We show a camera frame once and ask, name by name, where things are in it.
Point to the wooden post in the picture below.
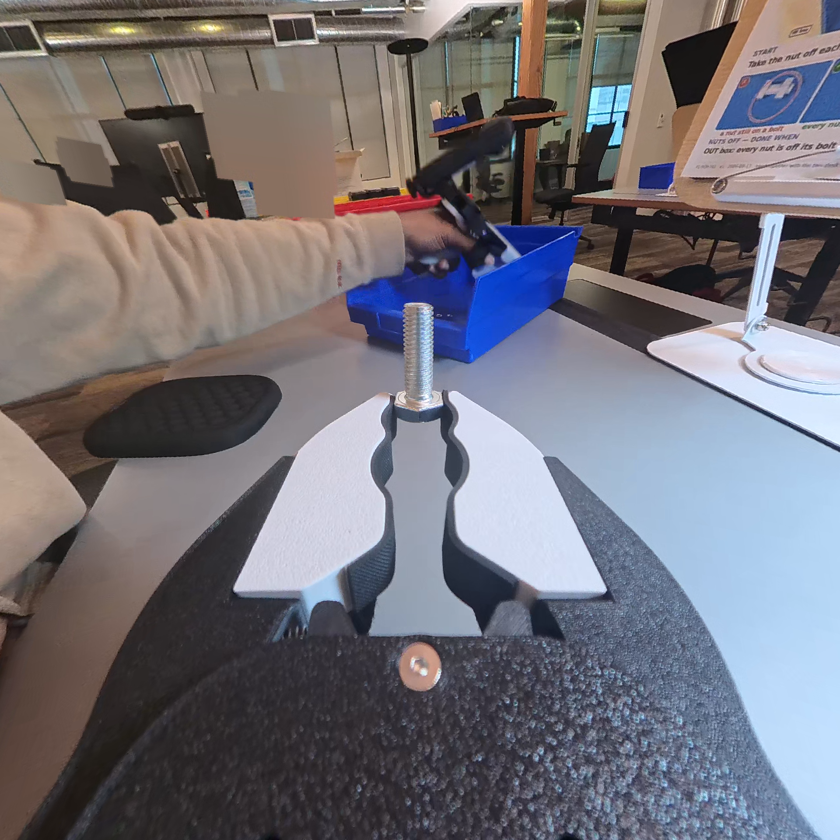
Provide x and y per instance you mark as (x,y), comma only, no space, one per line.
(530,65)

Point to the red plastic bin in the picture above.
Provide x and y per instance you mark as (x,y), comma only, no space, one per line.
(374,205)

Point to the thick silver hex bolt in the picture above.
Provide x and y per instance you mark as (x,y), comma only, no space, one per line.
(418,354)

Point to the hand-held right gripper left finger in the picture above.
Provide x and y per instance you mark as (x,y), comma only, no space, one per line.
(321,505)

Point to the wooden standing desk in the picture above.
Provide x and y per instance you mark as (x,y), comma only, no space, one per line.
(525,118)

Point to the black office chair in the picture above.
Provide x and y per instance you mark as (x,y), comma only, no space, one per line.
(584,164)

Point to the silver air duct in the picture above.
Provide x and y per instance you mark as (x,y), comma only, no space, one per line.
(164,33)

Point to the person's left hand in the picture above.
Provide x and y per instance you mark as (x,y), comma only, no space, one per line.
(426,233)

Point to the black monitor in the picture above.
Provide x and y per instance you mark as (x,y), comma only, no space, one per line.
(131,144)

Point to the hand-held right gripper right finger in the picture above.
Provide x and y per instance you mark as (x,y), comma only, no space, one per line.
(518,512)

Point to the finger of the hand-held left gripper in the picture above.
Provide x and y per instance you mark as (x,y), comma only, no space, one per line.
(495,253)

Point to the black chair armrest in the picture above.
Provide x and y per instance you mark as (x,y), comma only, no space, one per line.
(184,413)

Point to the white instruction sign stand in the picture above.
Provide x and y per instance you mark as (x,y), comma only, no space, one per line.
(774,98)

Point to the person's left forearm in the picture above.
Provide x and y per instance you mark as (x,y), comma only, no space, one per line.
(197,282)

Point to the blue plastic bin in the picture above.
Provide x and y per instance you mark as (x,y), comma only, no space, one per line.
(512,289)
(656,176)

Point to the black floor lamp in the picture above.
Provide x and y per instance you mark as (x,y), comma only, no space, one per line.
(408,46)

